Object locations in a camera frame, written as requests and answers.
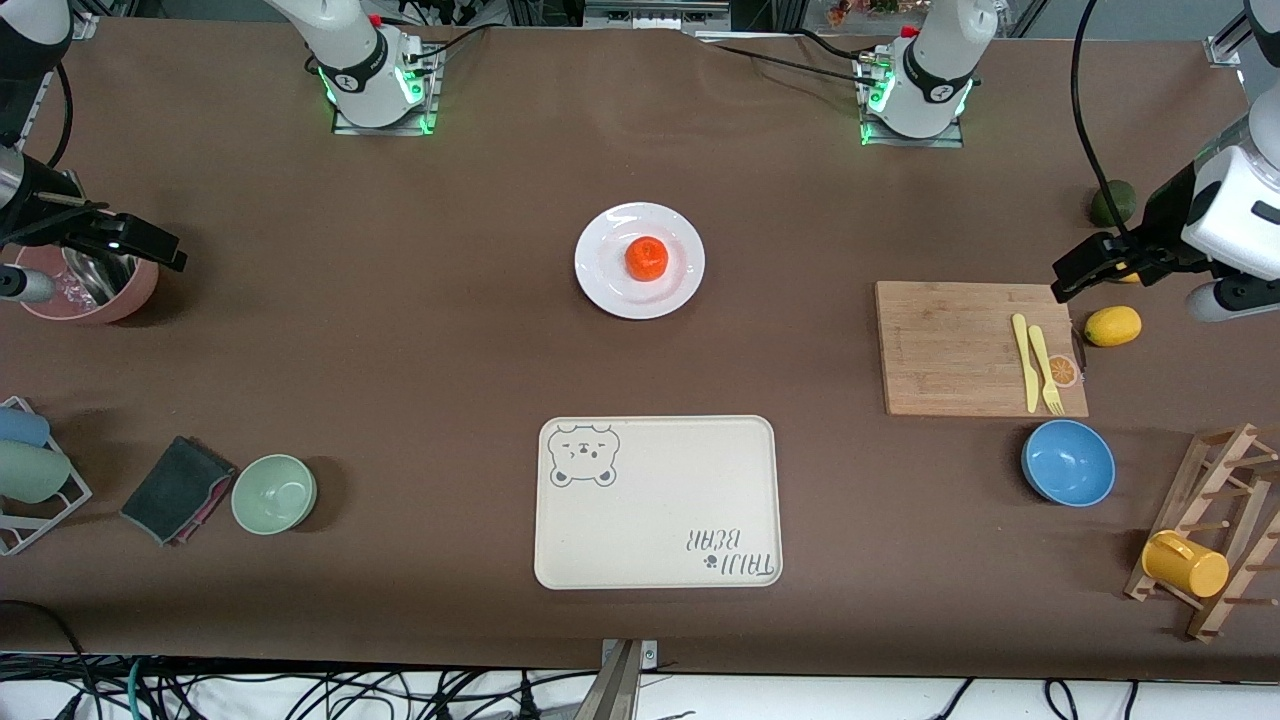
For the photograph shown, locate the pink bowl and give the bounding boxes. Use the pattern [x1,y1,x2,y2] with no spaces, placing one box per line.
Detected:
[13,240,161,326]

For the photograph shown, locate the white round plate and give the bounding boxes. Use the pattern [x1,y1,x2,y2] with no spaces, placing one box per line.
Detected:
[574,202,707,321]

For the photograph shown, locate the black right base cable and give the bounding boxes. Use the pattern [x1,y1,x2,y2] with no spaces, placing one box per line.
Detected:
[405,22,493,63]

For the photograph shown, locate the yellow mug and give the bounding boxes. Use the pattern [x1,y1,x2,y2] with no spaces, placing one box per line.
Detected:
[1141,530,1231,599]

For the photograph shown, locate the pale green cup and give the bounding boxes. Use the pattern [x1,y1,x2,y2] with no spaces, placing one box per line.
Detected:
[0,440,73,505]

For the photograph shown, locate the yellow plastic fork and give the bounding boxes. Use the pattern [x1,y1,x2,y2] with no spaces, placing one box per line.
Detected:
[1028,325,1066,417]

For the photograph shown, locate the blue bowl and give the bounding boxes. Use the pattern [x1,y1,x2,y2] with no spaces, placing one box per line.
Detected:
[1021,419,1117,508]

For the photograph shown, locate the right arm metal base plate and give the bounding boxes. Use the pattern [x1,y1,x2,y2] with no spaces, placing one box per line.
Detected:
[330,40,443,137]

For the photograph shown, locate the wooden cutting board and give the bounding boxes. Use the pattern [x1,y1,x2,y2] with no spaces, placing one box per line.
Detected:
[875,280,1091,419]

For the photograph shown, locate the black looped floor cable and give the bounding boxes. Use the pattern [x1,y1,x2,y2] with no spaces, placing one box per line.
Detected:
[0,600,101,720]

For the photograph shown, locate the yellow plastic knife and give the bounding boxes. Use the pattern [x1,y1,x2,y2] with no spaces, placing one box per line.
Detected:
[1012,313,1041,414]

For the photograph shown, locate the black base cable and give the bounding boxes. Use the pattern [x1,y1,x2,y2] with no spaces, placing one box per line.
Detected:
[405,22,493,63]
[700,40,876,86]

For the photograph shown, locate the wooden mug rack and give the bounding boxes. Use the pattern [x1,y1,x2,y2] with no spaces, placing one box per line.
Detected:
[1124,422,1280,643]

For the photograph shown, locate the cream bear print tray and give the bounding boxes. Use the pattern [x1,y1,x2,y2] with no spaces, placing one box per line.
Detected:
[533,415,784,591]

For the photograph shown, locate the light blue cup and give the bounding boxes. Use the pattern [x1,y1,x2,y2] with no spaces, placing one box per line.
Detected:
[0,405,51,449]

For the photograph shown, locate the white wire cup rack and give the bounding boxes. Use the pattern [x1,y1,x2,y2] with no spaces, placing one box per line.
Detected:
[0,396,94,557]

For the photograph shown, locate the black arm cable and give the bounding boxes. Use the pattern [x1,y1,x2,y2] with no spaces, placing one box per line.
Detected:
[1070,0,1141,251]
[45,60,76,171]

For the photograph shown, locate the aluminium frame rail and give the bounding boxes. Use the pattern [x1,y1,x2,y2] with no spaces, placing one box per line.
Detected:
[583,0,731,31]

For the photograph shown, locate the metal scoop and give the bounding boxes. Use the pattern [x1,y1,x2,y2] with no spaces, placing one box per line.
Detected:
[60,245,136,306]

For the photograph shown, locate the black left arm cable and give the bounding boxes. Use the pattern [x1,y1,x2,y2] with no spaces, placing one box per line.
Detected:
[1070,0,1141,251]

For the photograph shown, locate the black left base cable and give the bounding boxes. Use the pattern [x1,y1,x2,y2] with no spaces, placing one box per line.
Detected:
[700,40,876,86]

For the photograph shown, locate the dark green avocado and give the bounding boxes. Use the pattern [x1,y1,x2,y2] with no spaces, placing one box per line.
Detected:
[1089,179,1138,229]

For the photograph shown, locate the metal table edge bracket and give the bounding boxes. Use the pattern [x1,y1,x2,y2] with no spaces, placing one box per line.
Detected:
[600,638,659,720]

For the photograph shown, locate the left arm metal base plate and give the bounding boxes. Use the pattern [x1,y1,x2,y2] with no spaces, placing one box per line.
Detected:
[855,55,966,149]

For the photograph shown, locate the pale green bowl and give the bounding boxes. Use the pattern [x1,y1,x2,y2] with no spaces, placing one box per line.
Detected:
[231,454,318,536]

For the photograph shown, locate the dark grey folded cloth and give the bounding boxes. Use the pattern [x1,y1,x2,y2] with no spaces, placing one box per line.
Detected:
[120,435,239,547]

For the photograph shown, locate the orange fruit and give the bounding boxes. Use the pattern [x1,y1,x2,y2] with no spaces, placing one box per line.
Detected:
[625,236,670,282]

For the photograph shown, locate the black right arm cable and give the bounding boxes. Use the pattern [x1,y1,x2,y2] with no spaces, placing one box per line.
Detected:
[45,60,76,171]

